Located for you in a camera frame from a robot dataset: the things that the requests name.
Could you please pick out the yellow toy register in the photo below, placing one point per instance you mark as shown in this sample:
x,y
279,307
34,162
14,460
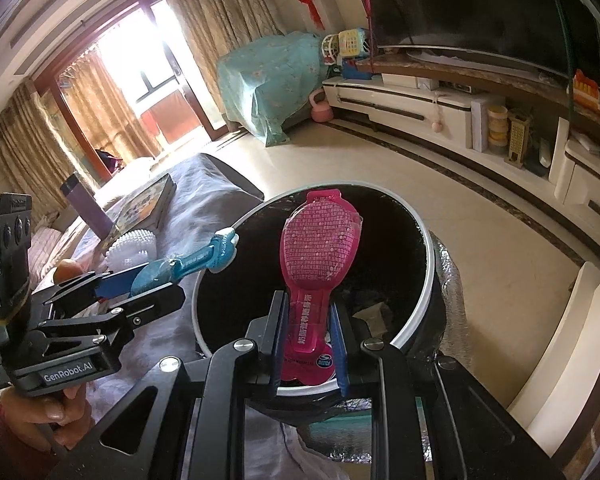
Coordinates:
x,y
352,42

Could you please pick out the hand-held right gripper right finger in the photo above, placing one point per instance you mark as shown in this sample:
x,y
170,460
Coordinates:
x,y
337,355

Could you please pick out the colourful picture book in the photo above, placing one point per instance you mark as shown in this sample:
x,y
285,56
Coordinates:
x,y
140,205

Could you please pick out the blue toothbrush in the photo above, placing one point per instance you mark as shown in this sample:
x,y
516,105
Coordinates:
x,y
190,262

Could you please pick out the blue toy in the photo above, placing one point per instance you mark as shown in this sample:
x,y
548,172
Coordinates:
x,y
357,69

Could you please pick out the pink plastic package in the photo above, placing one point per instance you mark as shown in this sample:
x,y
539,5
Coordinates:
x,y
320,260

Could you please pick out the stacked yellow jars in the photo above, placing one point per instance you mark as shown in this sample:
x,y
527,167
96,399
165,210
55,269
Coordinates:
x,y
498,127

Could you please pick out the pink hanging pendant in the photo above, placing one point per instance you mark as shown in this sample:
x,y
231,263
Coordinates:
x,y
436,120

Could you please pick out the purple thermos bottle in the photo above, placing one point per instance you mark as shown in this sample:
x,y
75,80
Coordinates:
x,y
87,207

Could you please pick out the teal furniture cover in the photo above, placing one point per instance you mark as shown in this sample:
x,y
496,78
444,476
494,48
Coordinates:
x,y
270,85

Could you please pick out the white spiky ball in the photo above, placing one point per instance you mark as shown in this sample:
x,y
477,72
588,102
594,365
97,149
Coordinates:
x,y
132,247

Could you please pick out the green stick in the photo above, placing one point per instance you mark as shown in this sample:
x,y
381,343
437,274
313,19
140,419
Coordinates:
x,y
565,45

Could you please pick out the white television cabinet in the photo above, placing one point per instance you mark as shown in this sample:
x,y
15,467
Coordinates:
x,y
450,110

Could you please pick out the person's left hand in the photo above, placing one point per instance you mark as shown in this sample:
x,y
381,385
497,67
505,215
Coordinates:
x,y
35,420

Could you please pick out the white box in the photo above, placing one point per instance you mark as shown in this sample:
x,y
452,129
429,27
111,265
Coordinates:
x,y
480,125

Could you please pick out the wooden building model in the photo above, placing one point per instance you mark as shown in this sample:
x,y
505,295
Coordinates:
x,y
518,142

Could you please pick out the white rimmed bin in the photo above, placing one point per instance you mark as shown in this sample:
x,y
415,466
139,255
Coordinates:
x,y
250,250

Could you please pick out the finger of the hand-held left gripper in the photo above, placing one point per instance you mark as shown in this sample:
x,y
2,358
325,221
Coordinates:
x,y
155,301
115,285

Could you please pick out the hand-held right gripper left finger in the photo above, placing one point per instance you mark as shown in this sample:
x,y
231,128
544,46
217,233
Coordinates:
x,y
278,340

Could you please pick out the pink kettlebell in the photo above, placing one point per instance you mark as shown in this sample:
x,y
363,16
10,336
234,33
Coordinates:
x,y
322,109

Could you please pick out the beige patterned curtain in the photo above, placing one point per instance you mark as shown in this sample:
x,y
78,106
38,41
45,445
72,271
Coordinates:
x,y
110,105
35,150
225,25

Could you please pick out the white side cabinet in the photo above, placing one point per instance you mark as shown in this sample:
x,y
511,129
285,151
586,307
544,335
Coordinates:
x,y
570,350

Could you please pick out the wooden block toy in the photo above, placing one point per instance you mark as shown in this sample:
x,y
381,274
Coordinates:
x,y
587,90

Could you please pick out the pink stick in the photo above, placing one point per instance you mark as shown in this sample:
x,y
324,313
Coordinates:
x,y
369,20

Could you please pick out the black television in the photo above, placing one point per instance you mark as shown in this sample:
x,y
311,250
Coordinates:
x,y
480,10

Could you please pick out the orange fruit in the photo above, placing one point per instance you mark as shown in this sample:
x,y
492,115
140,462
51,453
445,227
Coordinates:
x,y
70,270

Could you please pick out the white toy basket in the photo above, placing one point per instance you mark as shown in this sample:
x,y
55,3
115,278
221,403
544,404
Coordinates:
x,y
331,49

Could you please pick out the purple floral tablecloth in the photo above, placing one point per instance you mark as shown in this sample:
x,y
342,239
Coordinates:
x,y
200,195

